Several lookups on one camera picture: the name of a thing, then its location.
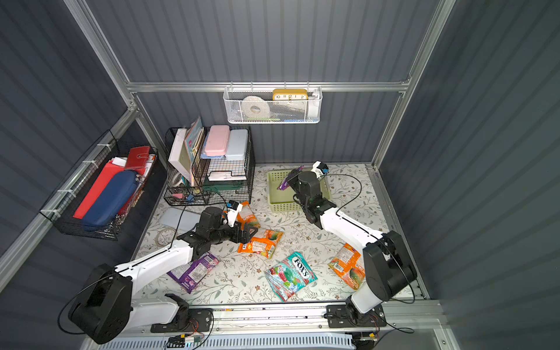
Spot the orange Fox's fruits candy bag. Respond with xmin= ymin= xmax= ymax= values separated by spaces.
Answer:
xmin=235 ymin=201 xmax=261 ymax=230

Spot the purple candy bag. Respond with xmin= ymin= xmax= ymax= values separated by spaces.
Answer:
xmin=167 ymin=252 xmax=220 ymax=294
xmin=277 ymin=166 xmax=303 ymax=191

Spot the teal Fox's candy bag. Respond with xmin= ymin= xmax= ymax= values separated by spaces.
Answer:
xmin=265 ymin=252 xmax=317 ymax=302

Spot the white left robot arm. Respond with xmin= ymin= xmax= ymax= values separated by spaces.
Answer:
xmin=64 ymin=207 xmax=258 ymax=344

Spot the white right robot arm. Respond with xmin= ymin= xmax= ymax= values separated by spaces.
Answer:
xmin=282 ymin=163 xmax=417 ymax=319

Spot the light green plastic basket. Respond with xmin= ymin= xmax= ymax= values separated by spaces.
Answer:
xmin=267 ymin=168 xmax=332 ymax=213

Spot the green mesh zipper pouch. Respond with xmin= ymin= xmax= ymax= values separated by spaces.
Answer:
xmin=202 ymin=179 xmax=252 ymax=194

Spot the light blue plastic case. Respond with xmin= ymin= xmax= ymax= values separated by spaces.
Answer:
xmin=159 ymin=208 xmax=201 ymax=233

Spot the clear tape roll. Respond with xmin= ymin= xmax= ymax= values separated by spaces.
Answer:
xmin=155 ymin=227 xmax=176 ymax=248

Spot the light blue pencil case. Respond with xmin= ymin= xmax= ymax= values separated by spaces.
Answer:
xmin=225 ymin=129 xmax=249 ymax=161

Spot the pink pencil case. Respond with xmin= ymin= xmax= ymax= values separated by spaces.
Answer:
xmin=204 ymin=125 xmax=230 ymax=157

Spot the white tape roll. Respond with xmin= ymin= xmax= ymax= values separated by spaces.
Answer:
xmin=240 ymin=96 xmax=271 ymax=120

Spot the yellow clock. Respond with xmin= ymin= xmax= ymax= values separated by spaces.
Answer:
xmin=273 ymin=88 xmax=309 ymax=102

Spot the red wallet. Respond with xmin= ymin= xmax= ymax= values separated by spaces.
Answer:
xmin=124 ymin=146 xmax=150 ymax=173

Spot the blue zipper pouch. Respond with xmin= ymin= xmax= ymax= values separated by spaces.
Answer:
xmin=81 ymin=170 xmax=139 ymax=232

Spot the red folder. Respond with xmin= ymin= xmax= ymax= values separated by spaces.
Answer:
xmin=73 ymin=161 xmax=124 ymax=220

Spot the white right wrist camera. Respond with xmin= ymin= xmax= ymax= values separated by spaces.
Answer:
xmin=311 ymin=161 xmax=329 ymax=179

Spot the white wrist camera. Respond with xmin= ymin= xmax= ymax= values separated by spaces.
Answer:
xmin=226 ymin=200 xmax=243 ymax=228
xmin=311 ymin=161 xmax=329 ymax=179

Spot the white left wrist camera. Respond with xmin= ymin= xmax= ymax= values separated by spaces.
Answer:
xmin=226 ymin=200 xmax=243 ymax=228

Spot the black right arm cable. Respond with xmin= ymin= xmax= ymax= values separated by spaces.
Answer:
xmin=323 ymin=173 xmax=417 ymax=306

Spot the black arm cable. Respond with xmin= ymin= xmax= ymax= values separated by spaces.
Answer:
xmin=56 ymin=187 xmax=233 ymax=335
xmin=323 ymin=173 xmax=417 ymax=306

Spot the black wire desk organizer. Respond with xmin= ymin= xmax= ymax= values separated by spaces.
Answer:
xmin=164 ymin=127 xmax=255 ymax=207

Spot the white wire wall basket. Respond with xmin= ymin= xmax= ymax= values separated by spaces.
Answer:
xmin=223 ymin=85 xmax=323 ymax=124

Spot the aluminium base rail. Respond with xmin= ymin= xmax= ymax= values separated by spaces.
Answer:
xmin=80 ymin=299 xmax=452 ymax=350

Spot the black wire wall basket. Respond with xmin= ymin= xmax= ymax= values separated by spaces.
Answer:
xmin=39 ymin=131 xmax=158 ymax=241

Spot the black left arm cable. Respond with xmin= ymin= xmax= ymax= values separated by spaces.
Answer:
xmin=56 ymin=187 xmax=233 ymax=335

